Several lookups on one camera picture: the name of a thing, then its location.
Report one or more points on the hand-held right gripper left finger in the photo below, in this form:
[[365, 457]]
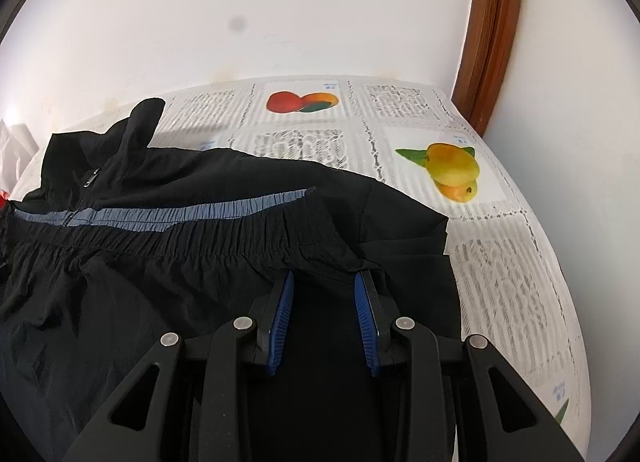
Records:
[[280, 322]]

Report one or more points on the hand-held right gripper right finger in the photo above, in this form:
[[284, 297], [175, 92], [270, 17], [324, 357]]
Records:
[[365, 322]]

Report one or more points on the black white blue jacket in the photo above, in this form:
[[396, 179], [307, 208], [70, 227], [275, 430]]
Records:
[[150, 242]]

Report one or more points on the fruit printed tablecloth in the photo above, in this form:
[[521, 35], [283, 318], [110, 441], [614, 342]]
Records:
[[500, 267]]

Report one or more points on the red paper bag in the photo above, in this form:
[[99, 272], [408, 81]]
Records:
[[3, 199]]

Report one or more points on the white plastic shopping bag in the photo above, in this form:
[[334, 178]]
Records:
[[15, 151]]

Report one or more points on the brown wooden door frame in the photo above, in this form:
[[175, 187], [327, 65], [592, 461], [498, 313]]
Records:
[[492, 41]]

